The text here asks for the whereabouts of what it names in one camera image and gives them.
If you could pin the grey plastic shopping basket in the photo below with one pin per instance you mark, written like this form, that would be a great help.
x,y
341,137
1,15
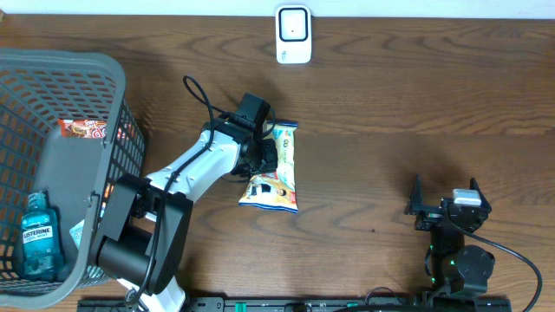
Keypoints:
x,y
38,88

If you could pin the blue Listerine mouthwash bottle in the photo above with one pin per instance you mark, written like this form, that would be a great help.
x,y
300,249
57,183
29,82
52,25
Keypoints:
x,y
42,253

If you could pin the mint green wipes pack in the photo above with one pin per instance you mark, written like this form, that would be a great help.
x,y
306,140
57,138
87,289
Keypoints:
x,y
76,233

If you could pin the yellow white wipes packet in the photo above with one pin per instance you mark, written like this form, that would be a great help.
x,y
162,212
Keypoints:
x,y
276,191

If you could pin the red chocolate bar wrapper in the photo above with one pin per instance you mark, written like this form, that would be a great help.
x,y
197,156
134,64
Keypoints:
x,y
84,129

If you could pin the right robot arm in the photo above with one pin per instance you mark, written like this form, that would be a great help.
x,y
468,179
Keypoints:
x,y
456,268

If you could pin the white barcode scanner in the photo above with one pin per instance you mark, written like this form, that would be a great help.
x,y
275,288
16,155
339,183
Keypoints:
x,y
293,34

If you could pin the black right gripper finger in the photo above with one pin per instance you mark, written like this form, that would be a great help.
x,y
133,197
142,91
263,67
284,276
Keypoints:
x,y
475,187
416,198

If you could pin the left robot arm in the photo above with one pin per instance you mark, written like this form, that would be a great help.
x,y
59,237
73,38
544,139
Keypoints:
x,y
142,234

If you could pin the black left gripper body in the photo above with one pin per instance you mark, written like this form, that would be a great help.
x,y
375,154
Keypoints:
x,y
264,153

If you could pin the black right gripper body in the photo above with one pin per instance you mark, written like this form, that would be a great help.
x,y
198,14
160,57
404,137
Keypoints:
x,y
429,217

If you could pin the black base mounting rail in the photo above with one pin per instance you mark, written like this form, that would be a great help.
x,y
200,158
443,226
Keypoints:
x,y
384,303

